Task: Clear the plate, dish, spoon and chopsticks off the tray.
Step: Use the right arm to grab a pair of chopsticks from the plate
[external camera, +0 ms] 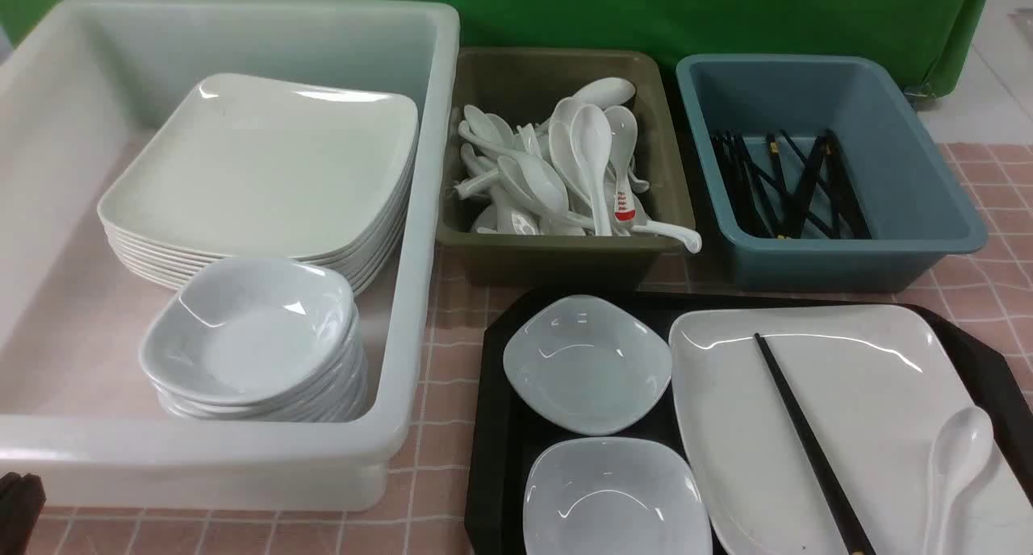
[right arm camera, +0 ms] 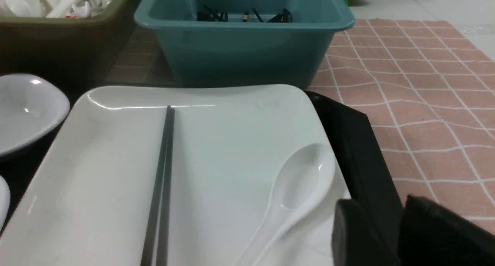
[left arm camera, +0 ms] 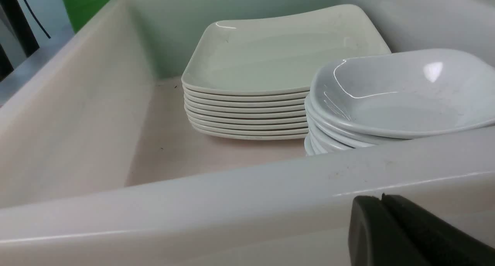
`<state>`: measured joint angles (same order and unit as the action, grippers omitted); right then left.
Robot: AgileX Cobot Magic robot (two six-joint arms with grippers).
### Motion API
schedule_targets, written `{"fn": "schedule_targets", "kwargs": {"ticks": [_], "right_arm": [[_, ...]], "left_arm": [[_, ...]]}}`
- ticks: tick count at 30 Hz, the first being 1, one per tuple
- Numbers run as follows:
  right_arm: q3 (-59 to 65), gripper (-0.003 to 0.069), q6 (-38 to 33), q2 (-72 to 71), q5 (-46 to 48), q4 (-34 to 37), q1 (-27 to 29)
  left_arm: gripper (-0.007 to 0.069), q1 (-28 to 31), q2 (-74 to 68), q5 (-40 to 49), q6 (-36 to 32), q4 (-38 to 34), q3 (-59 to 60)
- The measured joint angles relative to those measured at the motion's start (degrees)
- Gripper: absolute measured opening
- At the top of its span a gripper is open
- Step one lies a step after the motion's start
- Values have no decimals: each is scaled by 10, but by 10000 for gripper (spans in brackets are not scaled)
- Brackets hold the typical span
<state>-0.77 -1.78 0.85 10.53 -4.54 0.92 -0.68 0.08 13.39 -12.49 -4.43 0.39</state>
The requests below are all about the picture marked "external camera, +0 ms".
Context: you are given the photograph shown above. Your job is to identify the white small bowl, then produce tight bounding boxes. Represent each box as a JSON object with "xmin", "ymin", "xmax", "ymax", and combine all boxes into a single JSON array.
[
  {"xmin": 521, "ymin": 436, "xmax": 713, "ymax": 554},
  {"xmin": 503, "ymin": 294, "xmax": 672, "ymax": 435}
]

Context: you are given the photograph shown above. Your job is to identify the large white rice plate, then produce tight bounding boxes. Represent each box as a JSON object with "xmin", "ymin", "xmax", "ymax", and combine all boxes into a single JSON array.
[{"xmin": 669, "ymin": 304, "xmax": 1031, "ymax": 554}]

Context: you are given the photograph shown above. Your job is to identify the black chopstick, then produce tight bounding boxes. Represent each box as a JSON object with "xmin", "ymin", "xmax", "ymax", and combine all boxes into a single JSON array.
[{"xmin": 753, "ymin": 333, "xmax": 875, "ymax": 554}]

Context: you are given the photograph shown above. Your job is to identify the white spoon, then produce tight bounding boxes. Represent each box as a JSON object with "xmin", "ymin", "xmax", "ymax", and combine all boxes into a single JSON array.
[{"xmin": 920, "ymin": 405, "xmax": 995, "ymax": 554}]

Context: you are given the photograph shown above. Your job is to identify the pile of white ceramic spoons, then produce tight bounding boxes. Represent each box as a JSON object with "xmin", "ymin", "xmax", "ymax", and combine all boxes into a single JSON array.
[{"xmin": 453, "ymin": 78, "xmax": 702, "ymax": 253}]

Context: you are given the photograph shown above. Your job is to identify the olive green plastic bin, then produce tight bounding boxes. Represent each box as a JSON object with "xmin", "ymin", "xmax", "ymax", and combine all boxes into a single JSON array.
[{"xmin": 436, "ymin": 48, "xmax": 695, "ymax": 288}]

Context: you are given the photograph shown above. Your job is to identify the black serving tray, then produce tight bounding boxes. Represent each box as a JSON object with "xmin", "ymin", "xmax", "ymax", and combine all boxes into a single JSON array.
[{"xmin": 465, "ymin": 286, "xmax": 1032, "ymax": 554}]

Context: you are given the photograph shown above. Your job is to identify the pile of black chopsticks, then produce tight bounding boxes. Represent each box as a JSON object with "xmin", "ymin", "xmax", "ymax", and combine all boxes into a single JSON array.
[{"xmin": 709, "ymin": 129, "xmax": 873, "ymax": 240}]

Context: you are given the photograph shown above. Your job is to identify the stack of white small bowls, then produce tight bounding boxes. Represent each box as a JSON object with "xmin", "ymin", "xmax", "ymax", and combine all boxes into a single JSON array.
[{"xmin": 139, "ymin": 257, "xmax": 369, "ymax": 423}]

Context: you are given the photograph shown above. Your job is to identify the stack of white square plates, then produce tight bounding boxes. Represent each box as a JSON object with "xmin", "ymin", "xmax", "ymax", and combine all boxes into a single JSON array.
[{"xmin": 97, "ymin": 73, "xmax": 420, "ymax": 294}]

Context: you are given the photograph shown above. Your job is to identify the blue plastic bin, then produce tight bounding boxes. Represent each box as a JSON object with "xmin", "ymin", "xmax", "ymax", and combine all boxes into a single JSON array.
[{"xmin": 675, "ymin": 54, "xmax": 988, "ymax": 292}]

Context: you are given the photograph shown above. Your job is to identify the large white plastic tub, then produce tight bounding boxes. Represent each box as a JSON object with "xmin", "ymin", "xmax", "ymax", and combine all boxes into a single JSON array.
[{"xmin": 1, "ymin": 0, "xmax": 460, "ymax": 511}]

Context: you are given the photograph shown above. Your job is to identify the green backdrop cloth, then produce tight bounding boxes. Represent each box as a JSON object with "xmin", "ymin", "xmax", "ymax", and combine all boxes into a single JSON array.
[{"xmin": 2, "ymin": 0, "xmax": 987, "ymax": 96}]

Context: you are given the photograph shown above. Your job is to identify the pink checkered tablecloth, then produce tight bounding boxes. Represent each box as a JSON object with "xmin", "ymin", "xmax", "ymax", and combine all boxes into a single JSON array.
[{"xmin": 28, "ymin": 143, "xmax": 1031, "ymax": 554}]

